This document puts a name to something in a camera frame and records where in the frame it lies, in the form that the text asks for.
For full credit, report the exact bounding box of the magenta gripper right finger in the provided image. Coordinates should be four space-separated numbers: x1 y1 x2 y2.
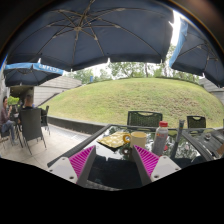
132 145 180 186

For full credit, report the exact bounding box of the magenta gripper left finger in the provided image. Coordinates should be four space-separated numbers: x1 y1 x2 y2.
47 145 96 187

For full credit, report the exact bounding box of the clear bottle with red cap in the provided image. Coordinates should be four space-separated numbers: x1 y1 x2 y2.
152 121 168 156

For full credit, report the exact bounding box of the grey umbrella pole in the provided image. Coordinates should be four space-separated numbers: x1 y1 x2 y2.
170 120 185 159

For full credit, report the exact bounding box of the glass top patio table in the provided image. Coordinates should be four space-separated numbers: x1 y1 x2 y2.
48 125 224 190

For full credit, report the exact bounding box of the dark wicker chair behind table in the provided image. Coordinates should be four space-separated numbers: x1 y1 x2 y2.
127 111 163 127

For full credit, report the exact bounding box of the dark wicker chair at right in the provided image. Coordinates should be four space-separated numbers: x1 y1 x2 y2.
187 116 206 128

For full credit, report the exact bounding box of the dark wicker chair at left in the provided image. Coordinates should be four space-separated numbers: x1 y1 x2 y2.
20 108 44 148

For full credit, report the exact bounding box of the seated person in dark shirt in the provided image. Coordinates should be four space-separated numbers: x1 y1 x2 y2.
22 94 35 110

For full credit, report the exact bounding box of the seated person in purple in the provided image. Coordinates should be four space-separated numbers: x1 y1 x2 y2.
0 96 17 145

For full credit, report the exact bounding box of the navy umbrella with blue band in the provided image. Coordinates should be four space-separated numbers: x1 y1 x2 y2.
3 63 64 87

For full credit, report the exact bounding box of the navy umbrella at right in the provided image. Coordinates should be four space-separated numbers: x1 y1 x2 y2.
169 19 224 88

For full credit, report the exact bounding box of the large navy patio umbrella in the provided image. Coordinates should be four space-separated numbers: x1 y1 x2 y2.
7 0 174 70

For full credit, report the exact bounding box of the cream mug with yellow handle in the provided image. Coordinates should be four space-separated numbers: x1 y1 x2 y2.
123 131 147 148

